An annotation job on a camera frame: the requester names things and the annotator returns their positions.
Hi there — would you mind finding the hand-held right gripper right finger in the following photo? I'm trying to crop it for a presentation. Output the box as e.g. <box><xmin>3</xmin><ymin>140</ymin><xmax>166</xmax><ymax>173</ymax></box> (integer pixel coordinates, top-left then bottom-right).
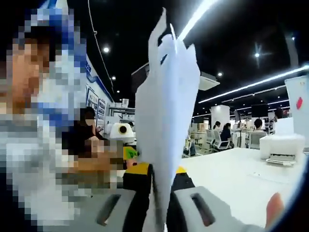
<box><xmin>168</xmin><ymin>165</ymin><xmax>267</xmax><ymax>232</ymax></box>

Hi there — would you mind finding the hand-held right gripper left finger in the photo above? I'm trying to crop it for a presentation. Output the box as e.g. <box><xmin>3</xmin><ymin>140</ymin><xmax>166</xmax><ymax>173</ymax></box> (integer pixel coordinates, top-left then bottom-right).
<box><xmin>82</xmin><ymin>163</ymin><xmax>155</xmax><ymax>232</ymax></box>

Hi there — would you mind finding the stack of white printing papers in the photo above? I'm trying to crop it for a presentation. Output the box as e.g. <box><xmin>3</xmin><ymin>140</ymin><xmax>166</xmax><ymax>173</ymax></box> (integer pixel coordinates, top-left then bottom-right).
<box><xmin>134</xmin><ymin>7</ymin><xmax>201</xmax><ymax>232</ymax></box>

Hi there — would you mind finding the person's right hand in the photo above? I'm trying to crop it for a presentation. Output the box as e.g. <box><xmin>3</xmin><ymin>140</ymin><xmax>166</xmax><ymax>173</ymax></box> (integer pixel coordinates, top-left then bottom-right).
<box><xmin>265</xmin><ymin>192</ymin><xmax>285</xmax><ymax>230</ymax></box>

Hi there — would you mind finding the white office chair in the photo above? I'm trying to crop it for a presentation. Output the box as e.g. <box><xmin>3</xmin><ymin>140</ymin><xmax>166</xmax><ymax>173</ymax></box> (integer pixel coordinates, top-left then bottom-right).
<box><xmin>249</xmin><ymin>132</ymin><xmax>267</xmax><ymax>149</ymax></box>
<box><xmin>206</xmin><ymin>129</ymin><xmax>233</xmax><ymax>150</ymax></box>

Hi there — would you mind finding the white ceiling air conditioner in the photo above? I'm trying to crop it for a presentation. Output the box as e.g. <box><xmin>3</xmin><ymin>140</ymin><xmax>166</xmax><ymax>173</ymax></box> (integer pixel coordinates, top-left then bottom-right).
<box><xmin>197</xmin><ymin>72</ymin><xmax>221</xmax><ymax>91</ymax></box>

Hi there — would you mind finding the white printer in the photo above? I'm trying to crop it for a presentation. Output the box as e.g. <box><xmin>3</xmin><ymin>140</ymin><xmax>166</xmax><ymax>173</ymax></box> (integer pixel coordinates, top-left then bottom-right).
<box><xmin>259</xmin><ymin>117</ymin><xmax>306</xmax><ymax>168</ymax></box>

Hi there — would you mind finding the wide ceiling light strip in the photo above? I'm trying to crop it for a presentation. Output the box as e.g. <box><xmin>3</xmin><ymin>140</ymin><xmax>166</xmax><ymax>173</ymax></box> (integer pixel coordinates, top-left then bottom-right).
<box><xmin>178</xmin><ymin>0</ymin><xmax>219</xmax><ymax>41</ymax></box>

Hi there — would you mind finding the whiteboard on stand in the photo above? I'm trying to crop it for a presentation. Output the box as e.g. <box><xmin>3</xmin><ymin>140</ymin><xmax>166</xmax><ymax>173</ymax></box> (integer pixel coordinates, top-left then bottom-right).
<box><xmin>284</xmin><ymin>74</ymin><xmax>309</xmax><ymax>119</ymax></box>

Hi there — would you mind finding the curved ceiling light strip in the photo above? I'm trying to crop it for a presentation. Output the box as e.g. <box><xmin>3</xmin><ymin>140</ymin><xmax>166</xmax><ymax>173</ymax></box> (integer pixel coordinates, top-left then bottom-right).
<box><xmin>199</xmin><ymin>65</ymin><xmax>309</xmax><ymax>104</ymax></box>

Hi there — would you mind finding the blue framed wall poster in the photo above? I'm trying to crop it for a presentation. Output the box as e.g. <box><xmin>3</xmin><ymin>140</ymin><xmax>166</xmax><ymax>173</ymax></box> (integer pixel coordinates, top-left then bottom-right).
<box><xmin>97</xmin><ymin>98</ymin><xmax>107</xmax><ymax>126</ymax></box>
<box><xmin>86</xmin><ymin>87</ymin><xmax>99</xmax><ymax>109</ymax></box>

